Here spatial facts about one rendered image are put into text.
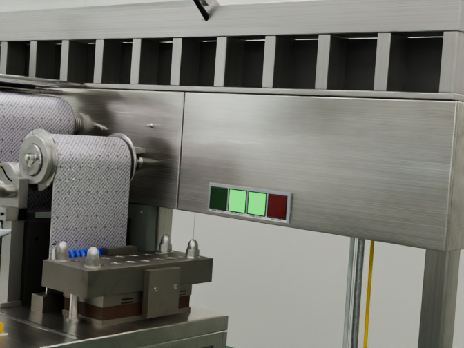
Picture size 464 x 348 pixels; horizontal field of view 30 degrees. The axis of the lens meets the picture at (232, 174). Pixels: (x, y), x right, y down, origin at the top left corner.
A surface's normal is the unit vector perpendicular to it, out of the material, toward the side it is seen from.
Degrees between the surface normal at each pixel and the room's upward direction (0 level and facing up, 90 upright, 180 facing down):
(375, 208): 90
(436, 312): 90
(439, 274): 90
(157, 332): 90
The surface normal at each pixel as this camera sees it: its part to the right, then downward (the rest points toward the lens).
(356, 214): -0.65, 0.00
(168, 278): 0.75, 0.08
